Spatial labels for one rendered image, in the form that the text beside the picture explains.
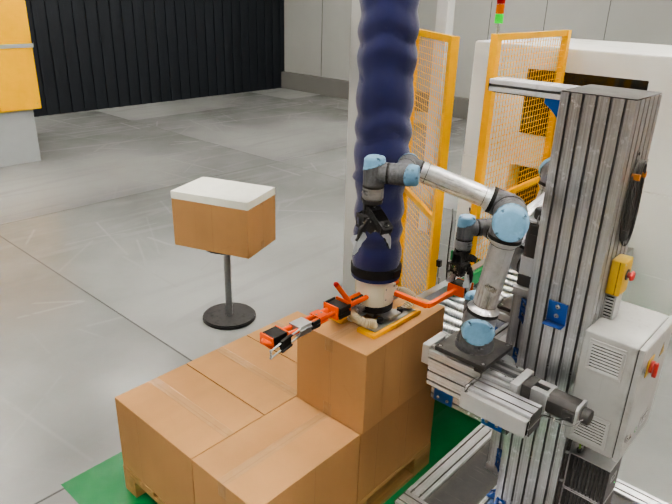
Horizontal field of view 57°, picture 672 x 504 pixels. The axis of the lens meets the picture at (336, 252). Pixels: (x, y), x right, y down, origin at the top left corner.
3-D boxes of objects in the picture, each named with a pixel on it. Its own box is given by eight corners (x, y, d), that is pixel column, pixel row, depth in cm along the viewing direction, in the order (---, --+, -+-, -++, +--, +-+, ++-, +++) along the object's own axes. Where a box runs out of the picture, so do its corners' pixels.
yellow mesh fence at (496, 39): (523, 284, 541) (564, 29, 460) (534, 287, 535) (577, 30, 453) (450, 332, 460) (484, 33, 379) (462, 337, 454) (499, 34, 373)
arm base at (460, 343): (500, 345, 245) (504, 323, 241) (481, 360, 235) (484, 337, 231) (467, 331, 254) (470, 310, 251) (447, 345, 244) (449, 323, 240)
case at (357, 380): (374, 347, 334) (378, 281, 319) (437, 377, 310) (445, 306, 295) (296, 396, 292) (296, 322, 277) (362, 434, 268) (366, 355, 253)
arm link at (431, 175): (531, 194, 222) (405, 143, 226) (533, 203, 212) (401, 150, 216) (517, 222, 227) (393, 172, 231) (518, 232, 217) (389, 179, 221)
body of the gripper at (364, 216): (373, 225, 228) (375, 193, 223) (385, 232, 221) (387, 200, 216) (354, 227, 225) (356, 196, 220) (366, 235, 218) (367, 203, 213)
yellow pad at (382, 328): (403, 306, 294) (404, 296, 292) (421, 313, 287) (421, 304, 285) (356, 331, 271) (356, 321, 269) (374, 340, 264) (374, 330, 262)
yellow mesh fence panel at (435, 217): (387, 303, 501) (406, 27, 420) (399, 302, 503) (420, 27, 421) (419, 361, 422) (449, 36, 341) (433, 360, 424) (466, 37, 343)
